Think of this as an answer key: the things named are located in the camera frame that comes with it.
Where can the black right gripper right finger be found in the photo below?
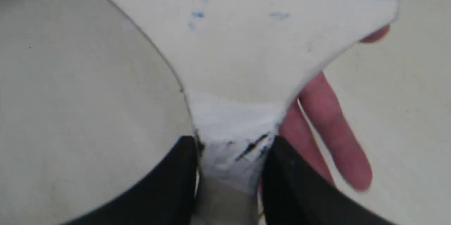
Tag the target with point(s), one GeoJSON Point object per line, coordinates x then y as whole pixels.
{"type": "Point", "coordinates": [293, 193]}

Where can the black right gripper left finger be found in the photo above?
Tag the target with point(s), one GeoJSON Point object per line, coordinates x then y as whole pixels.
{"type": "Point", "coordinates": [165, 196]}

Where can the person's open hand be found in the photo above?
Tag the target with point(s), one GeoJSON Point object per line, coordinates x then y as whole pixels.
{"type": "Point", "coordinates": [316, 107]}

